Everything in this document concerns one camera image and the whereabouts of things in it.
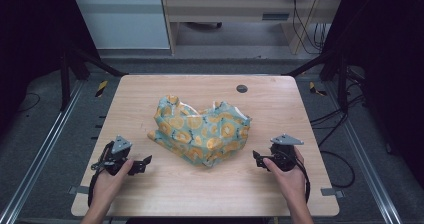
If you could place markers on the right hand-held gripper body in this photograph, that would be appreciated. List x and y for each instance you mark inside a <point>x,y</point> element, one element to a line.
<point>283,154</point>

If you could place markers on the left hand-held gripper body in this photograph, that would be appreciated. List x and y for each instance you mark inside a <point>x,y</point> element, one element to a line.
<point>115,155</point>

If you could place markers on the teal cloth with orange print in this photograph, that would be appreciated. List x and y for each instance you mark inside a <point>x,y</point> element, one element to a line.
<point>200,132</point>

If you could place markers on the person's right hand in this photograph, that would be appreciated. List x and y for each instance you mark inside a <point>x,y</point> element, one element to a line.
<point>287,182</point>

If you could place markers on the person's left hand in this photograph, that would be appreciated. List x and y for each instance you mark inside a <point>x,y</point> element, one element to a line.
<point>108,184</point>

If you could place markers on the dark round table grommet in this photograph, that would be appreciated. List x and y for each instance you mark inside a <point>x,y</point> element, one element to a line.
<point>241,88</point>

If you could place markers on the black and yellow tape strip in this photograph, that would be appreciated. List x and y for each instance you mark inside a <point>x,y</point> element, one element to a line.
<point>315,89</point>
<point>101,88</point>

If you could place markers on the black metal stand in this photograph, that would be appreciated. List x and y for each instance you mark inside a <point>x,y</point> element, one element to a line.
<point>342,84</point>
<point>65,84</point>

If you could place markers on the white cabinet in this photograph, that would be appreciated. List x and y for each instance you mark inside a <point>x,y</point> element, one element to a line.
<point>121,22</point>

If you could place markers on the dark curtain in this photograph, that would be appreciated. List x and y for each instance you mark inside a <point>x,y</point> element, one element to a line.
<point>390,67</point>
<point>30,44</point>

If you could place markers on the light wooden desk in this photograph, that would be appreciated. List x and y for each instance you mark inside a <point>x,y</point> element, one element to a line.
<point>233,10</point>

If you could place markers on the grey table edge bracket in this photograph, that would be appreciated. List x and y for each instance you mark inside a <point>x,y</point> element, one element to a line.
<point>332,192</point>
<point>78,190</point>

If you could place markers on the silver metal floor rail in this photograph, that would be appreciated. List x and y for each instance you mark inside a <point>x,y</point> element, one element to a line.
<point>366,164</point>
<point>43,150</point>

